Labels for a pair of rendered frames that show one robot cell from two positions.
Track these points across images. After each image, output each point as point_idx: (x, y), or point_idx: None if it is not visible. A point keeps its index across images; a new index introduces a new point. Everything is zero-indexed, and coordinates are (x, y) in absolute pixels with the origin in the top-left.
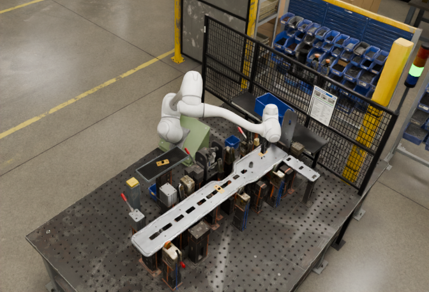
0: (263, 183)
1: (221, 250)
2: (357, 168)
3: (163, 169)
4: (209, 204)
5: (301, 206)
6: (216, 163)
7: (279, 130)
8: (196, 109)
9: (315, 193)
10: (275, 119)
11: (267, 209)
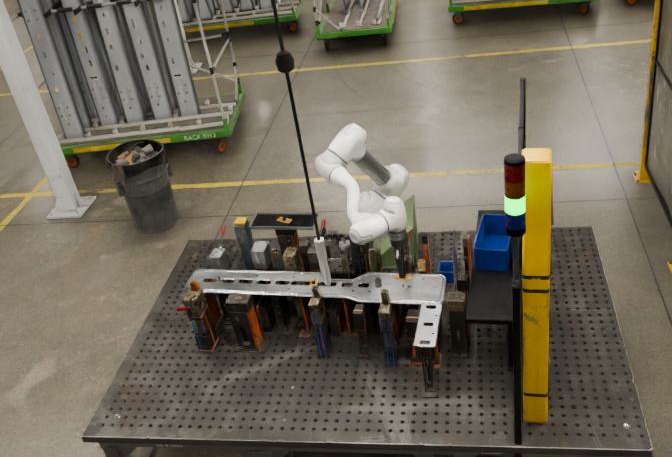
0: None
1: (277, 357)
2: (524, 388)
3: (275, 225)
4: (284, 288)
5: (417, 389)
6: (349, 259)
7: (364, 228)
8: (324, 168)
9: (459, 390)
10: (380, 217)
11: (376, 361)
